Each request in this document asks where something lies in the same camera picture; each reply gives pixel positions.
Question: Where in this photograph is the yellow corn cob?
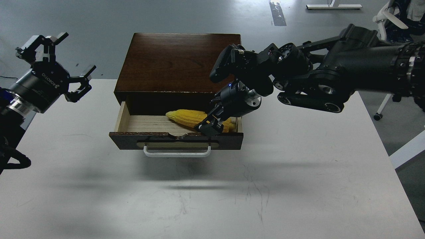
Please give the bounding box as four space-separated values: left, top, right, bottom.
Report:
165 109 236 132

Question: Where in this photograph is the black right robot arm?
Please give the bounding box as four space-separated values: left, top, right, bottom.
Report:
194 24 424 136

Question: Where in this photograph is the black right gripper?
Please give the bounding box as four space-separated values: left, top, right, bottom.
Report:
194 81 261 136

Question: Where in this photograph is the wooden drawer with white handle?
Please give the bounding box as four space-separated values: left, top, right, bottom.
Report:
109 102 243 158

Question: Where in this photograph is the white desk foot bar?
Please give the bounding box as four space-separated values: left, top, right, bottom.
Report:
306 0 363 10

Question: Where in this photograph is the white side table edge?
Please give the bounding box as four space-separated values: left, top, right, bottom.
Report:
389 131 425 169

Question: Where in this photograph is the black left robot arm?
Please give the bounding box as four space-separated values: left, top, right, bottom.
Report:
0 32 96 171

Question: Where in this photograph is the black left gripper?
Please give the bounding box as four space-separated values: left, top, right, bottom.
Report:
7 32 97 114

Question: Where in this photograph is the white office chair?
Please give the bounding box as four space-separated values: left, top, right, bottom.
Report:
374 0 424 110

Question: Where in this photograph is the dark wooden cabinet box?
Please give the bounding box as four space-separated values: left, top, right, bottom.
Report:
114 33 241 116

